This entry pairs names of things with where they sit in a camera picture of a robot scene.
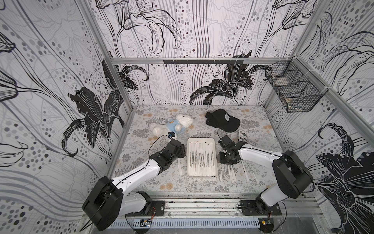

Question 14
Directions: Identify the pile straw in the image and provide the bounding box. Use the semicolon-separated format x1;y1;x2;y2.
218;161;260;185
177;158;186;176

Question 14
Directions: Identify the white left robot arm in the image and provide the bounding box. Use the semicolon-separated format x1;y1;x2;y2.
81;139;186;231

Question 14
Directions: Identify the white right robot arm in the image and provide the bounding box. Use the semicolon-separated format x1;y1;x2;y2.
218;136;313;210

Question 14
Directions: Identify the white rectangular storage tray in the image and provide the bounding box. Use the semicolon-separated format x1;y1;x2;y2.
187;137;218;178

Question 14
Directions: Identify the white plush toy blue shirt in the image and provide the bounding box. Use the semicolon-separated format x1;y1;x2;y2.
150;114;194;137

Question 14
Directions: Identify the black baseball cap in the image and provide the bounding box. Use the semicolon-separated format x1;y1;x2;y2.
205;109;241;133

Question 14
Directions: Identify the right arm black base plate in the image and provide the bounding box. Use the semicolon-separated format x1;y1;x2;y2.
238;200;282;216

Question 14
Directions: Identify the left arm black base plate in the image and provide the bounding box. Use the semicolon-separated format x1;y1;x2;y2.
126;200;165;217

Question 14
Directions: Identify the white slotted cable duct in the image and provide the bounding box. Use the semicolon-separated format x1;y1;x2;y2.
109;217;260;229

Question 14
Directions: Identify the black wire wall basket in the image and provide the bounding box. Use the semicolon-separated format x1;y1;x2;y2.
265;60;328;113

